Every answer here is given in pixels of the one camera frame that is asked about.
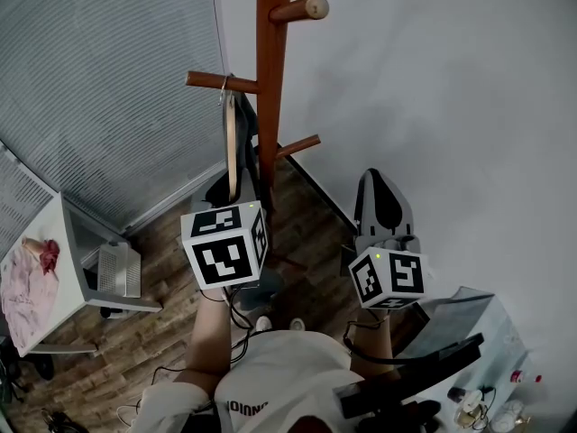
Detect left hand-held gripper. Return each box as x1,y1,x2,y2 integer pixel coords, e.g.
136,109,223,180
180,169,271,291

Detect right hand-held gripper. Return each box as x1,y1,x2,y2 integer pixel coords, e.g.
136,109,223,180
347,168,430,310

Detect wooden clothes hanger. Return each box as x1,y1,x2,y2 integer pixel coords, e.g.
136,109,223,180
217,75,238,199

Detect dark grey clothing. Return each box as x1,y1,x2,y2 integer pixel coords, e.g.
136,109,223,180
234,90,286,314

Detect brown wooden coat rack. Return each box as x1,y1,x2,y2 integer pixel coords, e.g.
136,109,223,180
185,0,331,270

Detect person's right forearm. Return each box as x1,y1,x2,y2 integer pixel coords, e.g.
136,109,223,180
348,307,403,381

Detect person's left forearm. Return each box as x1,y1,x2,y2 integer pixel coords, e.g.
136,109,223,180
183,286,234,381

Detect black skirting board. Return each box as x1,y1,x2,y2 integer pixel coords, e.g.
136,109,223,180
278,142,358,230

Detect white computer case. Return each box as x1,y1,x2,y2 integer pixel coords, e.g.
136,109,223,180
96,241,142,299

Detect person's white shirt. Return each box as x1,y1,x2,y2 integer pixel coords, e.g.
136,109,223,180
138,329,367,433

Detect white desk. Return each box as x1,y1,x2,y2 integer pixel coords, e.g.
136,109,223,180
0,190,164,358

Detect black office chair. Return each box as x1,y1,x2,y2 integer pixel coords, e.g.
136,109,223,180
332,331,486,433

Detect red fabric flower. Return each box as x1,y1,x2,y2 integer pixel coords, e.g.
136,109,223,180
39,238,61,276

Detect grey window blinds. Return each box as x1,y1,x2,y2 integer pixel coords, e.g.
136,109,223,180
0,0,229,261

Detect pink cloth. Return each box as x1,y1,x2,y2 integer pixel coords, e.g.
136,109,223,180
0,244,60,352

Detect red capped small bottle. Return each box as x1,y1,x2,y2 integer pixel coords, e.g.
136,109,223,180
509,369,543,385

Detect white round container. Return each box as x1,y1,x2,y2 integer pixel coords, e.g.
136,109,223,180
490,399,527,431

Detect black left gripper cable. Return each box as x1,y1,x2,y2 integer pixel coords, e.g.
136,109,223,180
222,285,254,365

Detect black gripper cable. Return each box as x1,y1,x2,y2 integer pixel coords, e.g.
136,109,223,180
222,285,254,365
342,317,452,365

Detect thin floor cable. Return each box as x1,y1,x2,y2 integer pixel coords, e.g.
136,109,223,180
115,364,217,426

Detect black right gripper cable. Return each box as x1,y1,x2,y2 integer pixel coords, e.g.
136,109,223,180
342,317,452,365

